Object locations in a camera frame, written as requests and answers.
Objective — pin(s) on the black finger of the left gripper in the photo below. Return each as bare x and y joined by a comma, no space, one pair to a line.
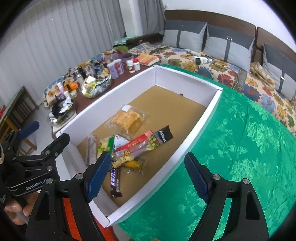
56,147

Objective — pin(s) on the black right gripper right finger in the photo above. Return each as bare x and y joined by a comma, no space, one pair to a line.
246,220

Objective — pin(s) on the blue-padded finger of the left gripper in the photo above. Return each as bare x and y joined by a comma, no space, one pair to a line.
14,136

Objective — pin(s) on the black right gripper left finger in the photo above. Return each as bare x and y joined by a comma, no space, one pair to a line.
62,210

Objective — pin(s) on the dark Snickers chocolate bar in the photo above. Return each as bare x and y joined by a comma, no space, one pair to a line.
115,183

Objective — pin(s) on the yellow corn candy packet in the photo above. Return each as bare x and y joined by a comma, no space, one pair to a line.
135,165

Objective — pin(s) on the red snack stick packet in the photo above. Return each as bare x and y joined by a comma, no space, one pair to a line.
134,145

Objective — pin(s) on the black clear snack stick packet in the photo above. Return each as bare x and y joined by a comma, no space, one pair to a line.
158,138

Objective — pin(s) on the clear long snack packet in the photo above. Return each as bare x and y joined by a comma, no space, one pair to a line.
119,160

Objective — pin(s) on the white silver triangular snack bag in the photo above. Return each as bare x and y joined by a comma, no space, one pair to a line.
119,141

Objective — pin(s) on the person's left hand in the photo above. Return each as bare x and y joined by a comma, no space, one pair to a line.
13,207

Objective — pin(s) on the wooden stool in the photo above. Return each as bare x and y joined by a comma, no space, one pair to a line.
20,107

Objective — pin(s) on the green snack packet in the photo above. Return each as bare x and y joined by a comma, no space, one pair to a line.
105,145

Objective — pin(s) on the glass bowl of candies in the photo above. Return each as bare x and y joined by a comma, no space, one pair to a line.
94,87

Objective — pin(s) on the orange cake snack packet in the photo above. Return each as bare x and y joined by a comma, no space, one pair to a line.
127,120

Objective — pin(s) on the dark wooden side table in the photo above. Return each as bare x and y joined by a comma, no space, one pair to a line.
99,100

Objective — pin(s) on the purple white bottle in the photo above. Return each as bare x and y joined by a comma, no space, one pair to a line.
115,68

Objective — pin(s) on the grey vertical curtain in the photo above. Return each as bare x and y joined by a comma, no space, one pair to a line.
41,40

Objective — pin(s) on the white pill bottle red cap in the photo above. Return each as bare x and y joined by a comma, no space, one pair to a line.
136,64

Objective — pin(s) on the orange book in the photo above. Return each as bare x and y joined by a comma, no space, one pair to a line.
147,60

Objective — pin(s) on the floral sofa cover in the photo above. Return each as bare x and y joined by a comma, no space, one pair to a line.
229,75

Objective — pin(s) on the folded beige cloth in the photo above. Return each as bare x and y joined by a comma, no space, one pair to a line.
257,70

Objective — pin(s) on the grey cushion right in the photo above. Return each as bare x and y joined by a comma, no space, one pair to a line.
281,69

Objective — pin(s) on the grey cushion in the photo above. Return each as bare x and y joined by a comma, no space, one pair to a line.
281,69
184,34
230,46

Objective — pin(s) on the white power strip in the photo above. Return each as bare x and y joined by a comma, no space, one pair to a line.
200,60

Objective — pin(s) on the grey cushion left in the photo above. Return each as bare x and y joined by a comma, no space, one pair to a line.
184,34

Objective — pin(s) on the grey cushion middle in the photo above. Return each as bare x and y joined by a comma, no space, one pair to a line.
230,46

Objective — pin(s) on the brown wooden sofa backrest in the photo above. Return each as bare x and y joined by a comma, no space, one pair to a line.
261,35

